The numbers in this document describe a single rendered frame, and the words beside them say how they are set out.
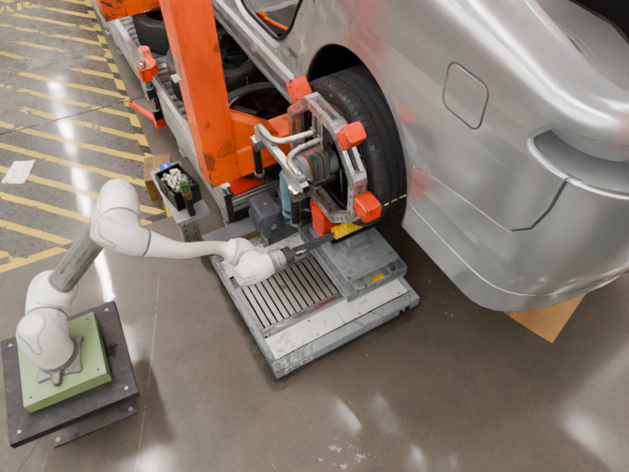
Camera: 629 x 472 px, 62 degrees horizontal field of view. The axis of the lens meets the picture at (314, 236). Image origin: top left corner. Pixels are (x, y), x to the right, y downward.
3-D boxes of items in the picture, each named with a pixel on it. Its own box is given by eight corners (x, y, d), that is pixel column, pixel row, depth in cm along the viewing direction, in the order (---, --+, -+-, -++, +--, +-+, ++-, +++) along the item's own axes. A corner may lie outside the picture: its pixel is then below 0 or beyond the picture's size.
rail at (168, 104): (241, 212, 299) (237, 184, 282) (226, 218, 296) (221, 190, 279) (118, 24, 439) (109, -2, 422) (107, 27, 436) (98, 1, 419)
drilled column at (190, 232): (204, 244, 306) (190, 193, 274) (187, 251, 302) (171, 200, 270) (197, 233, 311) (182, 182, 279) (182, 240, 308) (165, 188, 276)
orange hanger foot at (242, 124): (329, 143, 282) (330, 88, 256) (241, 178, 266) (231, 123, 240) (314, 126, 292) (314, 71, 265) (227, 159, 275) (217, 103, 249)
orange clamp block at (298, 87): (314, 95, 218) (305, 74, 217) (297, 100, 216) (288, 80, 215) (308, 98, 225) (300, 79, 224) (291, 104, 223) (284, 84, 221)
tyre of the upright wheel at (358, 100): (338, 42, 233) (344, 165, 277) (290, 57, 226) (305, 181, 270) (433, 99, 189) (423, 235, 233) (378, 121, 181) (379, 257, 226)
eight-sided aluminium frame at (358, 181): (362, 242, 230) (371, 144, 189) (349, 247, 228) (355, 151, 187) (302, 169, 261) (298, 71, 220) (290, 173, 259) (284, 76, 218)
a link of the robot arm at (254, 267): (272, 258, 210) (259, 244, 220) (237, 273, 205) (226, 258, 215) (278, 279, 215) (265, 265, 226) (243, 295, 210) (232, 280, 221)
